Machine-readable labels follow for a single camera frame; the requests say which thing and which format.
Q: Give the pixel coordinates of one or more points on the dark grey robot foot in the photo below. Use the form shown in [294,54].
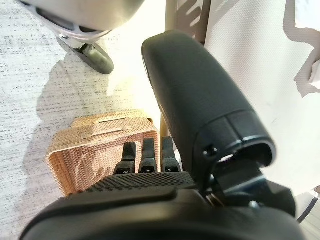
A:
[98,58]

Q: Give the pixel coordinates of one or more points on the white garment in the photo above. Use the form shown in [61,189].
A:
[316,67]

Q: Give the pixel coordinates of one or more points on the woven wicker basket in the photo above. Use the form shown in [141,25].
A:
[75,155]

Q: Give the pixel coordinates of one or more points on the white bed sheet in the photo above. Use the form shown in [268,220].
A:
[250,62]

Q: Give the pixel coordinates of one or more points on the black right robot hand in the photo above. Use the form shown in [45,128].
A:
[190,95]

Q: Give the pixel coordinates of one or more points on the white cloth with dark stripe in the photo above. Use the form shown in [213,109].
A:
[311,207]

